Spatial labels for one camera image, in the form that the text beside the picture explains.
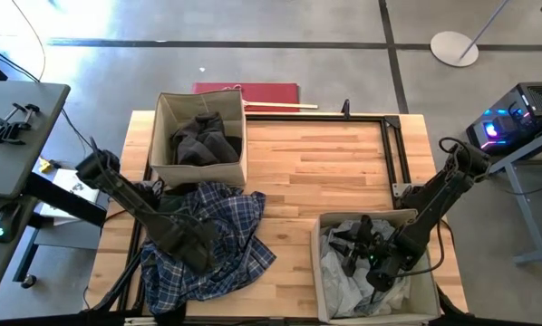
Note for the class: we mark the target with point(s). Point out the black computer with coloured lights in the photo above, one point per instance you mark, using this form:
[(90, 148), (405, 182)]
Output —
[(538, 102)]

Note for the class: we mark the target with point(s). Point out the small yellow object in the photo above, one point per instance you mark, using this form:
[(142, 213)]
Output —
[(45, 165)]

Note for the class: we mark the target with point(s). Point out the wooden stick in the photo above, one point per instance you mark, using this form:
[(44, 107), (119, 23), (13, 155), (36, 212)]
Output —
[(289, 105)]

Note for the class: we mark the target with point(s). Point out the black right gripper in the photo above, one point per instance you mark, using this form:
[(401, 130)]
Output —
[(386, 265)]

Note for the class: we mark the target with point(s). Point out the white garment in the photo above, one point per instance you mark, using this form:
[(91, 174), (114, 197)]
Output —
[(343, 290)]

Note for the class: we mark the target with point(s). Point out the black desk base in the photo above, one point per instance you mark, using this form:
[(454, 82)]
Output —
[(67, 199)]

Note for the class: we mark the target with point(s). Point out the white paper sheet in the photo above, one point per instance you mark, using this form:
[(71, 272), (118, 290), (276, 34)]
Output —
[(64, 177)]

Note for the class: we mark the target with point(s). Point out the beige fabric storage bin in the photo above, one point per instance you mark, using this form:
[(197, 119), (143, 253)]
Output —
[(198, 174), (425, 294)]

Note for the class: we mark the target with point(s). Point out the red floor mat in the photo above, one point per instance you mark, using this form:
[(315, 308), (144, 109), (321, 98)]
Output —
[(271, 93)]

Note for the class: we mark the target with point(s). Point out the small black post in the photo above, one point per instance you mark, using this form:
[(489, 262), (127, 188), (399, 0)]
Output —
[(345, 108)]

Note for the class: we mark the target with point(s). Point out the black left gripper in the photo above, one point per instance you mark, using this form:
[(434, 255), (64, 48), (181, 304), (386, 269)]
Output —
[(189, 246)]

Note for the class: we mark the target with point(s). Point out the black aluminium table frame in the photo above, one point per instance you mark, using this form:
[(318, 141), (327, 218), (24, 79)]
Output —
[(321, 117)]

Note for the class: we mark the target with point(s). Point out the grey desk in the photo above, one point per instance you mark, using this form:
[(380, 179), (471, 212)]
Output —
[(12, 158)]

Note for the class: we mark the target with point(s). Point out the grey metal table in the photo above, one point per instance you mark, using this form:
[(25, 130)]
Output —
[(525, 153)]

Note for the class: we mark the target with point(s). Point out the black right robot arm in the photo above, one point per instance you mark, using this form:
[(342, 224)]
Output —
[(438, 199)]

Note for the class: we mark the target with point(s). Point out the blue plaid shirt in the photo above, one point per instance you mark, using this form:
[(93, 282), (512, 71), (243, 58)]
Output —
[(239, 235)]

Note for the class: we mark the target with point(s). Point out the dark green garment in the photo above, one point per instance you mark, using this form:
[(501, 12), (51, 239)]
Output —
[(176, 202)]

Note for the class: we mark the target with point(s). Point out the black clamp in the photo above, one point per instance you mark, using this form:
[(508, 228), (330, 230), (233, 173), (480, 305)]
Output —
[(8, 131)]

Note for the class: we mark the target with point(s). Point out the white round-base floor stand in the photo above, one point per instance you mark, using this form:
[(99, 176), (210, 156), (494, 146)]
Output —
[(452, 50)]

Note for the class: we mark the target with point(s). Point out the black garment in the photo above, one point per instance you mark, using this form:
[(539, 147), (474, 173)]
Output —
[(203, 145)]

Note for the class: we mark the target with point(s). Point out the black computer mouse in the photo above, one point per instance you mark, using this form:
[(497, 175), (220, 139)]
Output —
[(8, 222)]

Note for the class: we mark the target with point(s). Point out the silver corner bracket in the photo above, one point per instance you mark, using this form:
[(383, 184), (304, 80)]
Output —
[(400, 188)]

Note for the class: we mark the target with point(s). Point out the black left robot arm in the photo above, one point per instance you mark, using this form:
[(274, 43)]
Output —
[(126, 197)]

